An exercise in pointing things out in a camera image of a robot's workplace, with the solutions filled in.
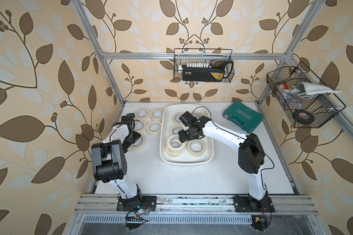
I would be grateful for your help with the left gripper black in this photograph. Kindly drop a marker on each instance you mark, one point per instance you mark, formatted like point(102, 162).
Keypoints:
point(135, 139)

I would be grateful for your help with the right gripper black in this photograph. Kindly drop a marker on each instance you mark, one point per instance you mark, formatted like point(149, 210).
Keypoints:
point(183, 137)

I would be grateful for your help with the masking tape roll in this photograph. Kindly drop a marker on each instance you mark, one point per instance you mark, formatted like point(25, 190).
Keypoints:
point(139, 144)
point(176, 117)
point(174, 130)
point(197, 115)
point(157, 114)
point(154, 127)
point(143, 113)
point(196, 148)
point(140, 126)

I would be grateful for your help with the white plastic storage tray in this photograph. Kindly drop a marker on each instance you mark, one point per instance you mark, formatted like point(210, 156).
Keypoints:
point(185, 158)

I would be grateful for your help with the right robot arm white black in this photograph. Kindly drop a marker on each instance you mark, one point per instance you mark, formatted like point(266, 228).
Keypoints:
point(248, 147)

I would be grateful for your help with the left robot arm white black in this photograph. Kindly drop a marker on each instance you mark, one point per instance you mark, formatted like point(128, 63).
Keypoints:
point(109, 161)

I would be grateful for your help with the masking tape stack front left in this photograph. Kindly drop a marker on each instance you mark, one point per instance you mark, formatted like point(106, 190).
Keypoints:
point(174, 147)

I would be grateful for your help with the black yellow box in basket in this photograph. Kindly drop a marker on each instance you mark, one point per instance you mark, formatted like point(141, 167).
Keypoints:
point(207, 74)

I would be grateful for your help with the black tape roll red label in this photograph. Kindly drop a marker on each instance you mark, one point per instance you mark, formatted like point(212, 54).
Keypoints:
point(303, 117)

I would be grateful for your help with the green pipe wrench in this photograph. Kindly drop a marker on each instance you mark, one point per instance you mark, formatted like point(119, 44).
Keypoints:
point(131, 115)

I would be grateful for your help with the green plastic tool case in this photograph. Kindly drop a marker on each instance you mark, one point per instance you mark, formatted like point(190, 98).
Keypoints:
point(244, 117)

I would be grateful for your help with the grey folded cloth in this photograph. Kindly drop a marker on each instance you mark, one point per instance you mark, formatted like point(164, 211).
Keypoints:
point(311, 89)

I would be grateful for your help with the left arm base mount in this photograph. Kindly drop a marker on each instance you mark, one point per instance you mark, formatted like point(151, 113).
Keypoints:
point(138, 203)

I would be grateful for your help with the black wire basket back wall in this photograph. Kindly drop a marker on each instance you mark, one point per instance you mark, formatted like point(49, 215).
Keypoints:
point(200, 58)

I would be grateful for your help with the black wire basket wall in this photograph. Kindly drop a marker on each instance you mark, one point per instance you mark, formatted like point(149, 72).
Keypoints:
point(324, 106)
point(200, 58)

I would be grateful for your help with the aluminium front rail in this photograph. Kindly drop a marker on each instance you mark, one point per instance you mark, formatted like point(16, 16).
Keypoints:
point(199, 204)

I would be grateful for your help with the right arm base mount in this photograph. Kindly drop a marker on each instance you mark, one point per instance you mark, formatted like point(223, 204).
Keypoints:
point(250, 204)

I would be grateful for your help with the black wire basket right wall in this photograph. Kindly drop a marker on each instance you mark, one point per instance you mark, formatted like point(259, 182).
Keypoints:
point(324, 106)

